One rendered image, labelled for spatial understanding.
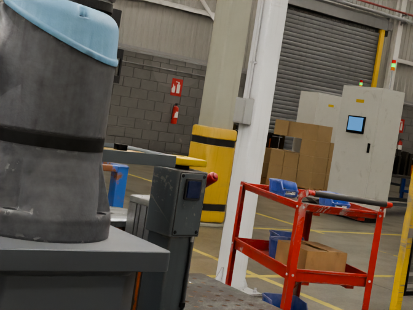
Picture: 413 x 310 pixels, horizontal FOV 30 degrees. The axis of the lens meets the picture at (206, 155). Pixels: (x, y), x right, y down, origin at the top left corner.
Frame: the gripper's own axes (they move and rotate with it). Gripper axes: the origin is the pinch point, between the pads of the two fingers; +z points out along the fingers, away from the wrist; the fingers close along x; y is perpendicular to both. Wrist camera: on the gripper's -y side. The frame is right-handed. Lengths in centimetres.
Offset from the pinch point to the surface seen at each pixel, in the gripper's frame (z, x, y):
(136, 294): 30.4, 11.0, 34.0
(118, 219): 17.5, 19.9, 35.2
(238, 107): -15, 238, 362
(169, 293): 24.7, -6.1, 23.5
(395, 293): 100, 139, 451
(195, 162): 2.1, -6.3, 24.7
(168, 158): 1.6, -9.0, 14.7
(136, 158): 2.2, -8.2, 8.3
